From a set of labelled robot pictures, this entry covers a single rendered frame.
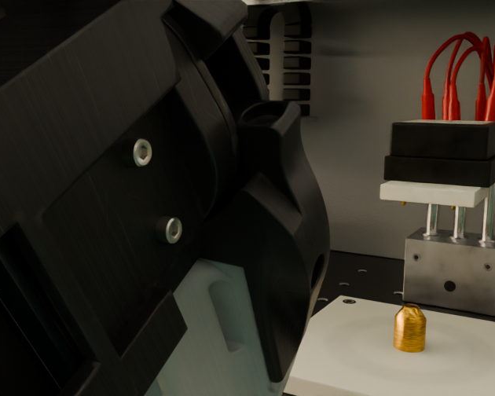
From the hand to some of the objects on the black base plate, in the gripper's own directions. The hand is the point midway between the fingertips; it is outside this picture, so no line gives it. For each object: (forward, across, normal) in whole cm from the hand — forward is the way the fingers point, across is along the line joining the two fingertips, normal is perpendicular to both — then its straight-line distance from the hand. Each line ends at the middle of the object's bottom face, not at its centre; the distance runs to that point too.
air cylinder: (+24, 0, +28) cm, 37 cm away
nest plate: (+17, 0, +16) cm, 23 cm away
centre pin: (+16, 0, +16) cm, 23 cm away
